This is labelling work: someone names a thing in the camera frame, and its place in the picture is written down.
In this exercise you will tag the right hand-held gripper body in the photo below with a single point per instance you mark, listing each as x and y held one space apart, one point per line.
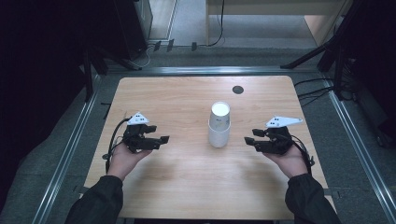
278 141

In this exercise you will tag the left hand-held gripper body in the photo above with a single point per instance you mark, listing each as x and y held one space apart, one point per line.
137 138

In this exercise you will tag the stack of white paper cups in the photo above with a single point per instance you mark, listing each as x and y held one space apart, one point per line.
219 130

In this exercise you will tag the person's right hand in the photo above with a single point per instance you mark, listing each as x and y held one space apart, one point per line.
292 163

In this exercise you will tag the person's left hand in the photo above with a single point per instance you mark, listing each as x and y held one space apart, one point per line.
123 161

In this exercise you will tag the black tape strip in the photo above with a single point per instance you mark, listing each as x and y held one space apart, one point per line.
107 109

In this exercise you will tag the black round table grommet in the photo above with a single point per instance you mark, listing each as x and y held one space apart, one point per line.
237 90

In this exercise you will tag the grey tape strip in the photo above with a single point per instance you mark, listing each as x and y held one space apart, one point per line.
333 193

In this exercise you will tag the black metal stand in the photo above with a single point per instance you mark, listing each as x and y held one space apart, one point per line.
88 77

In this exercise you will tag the black floor plug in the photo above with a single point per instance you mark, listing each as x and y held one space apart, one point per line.
170 45
194 46
157 46

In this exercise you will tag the black tripod stand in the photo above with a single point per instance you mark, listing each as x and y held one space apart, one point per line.
311 56

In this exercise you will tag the dark computer tower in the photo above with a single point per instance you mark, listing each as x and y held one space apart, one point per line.
132 25

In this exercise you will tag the light wooden desk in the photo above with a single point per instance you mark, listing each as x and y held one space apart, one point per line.
264 6

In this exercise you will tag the long metal floor rail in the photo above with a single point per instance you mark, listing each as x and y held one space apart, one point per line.
358 146
67 158
211 70

